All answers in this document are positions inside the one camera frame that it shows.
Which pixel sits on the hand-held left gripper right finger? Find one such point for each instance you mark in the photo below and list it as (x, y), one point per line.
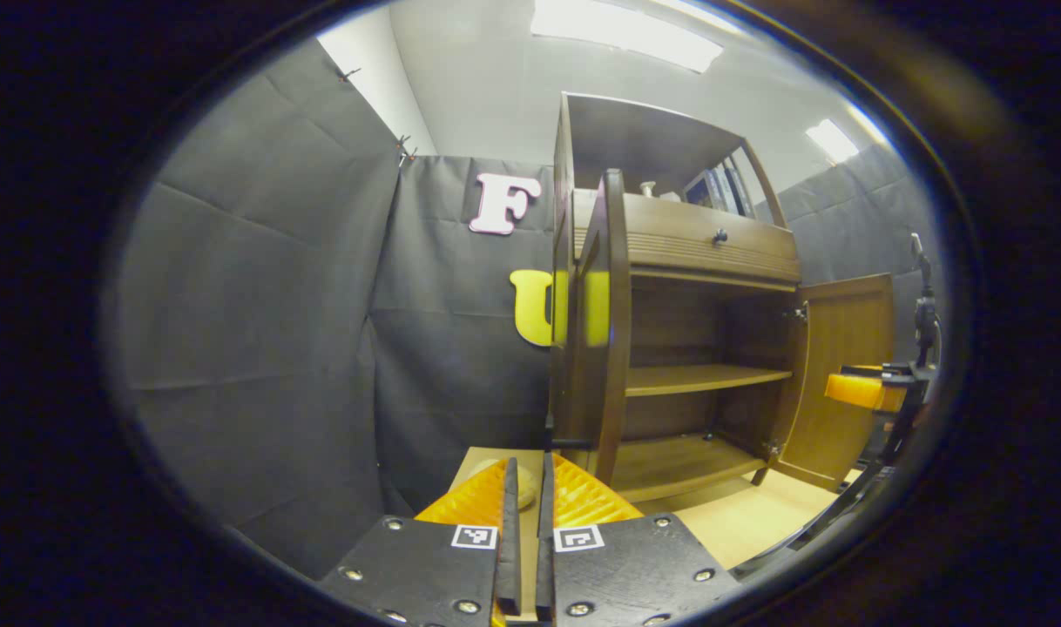
(544, 557)

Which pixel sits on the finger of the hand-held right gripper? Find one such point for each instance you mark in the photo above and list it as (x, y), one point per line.
(861, 392)

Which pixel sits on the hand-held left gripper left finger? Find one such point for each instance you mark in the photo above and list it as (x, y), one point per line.
(510, 557)

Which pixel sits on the wooden shoe cabinet door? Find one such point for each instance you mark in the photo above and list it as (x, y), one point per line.
(613, 348)
(844, 374)

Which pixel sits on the wooden double-door shoe cabinet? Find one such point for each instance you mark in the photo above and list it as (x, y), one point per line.
(705, 252)

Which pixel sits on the wooden inner cabinet shelf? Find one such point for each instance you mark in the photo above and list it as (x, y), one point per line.
(696, 379)

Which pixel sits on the cream round object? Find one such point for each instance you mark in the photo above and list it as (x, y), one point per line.
(523, 488)

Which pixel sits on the small ceiling light panel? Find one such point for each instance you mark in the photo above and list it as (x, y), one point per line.
(832, 139)

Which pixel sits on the dark upright book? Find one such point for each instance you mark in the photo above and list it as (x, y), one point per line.
(739, 190)

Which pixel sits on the pale upright book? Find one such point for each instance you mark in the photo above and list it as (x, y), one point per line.
(720, 190)

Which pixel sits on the grey upright book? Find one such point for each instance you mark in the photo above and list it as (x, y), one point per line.
(698, 190)

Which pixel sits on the black backdrop cloth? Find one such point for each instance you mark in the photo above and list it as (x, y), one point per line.
(278, 305)

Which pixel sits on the black cloth clip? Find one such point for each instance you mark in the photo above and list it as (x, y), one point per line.
(348, 75)
(405, 151)

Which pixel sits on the large ceiling light panel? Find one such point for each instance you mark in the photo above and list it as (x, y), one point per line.
(626, 30)

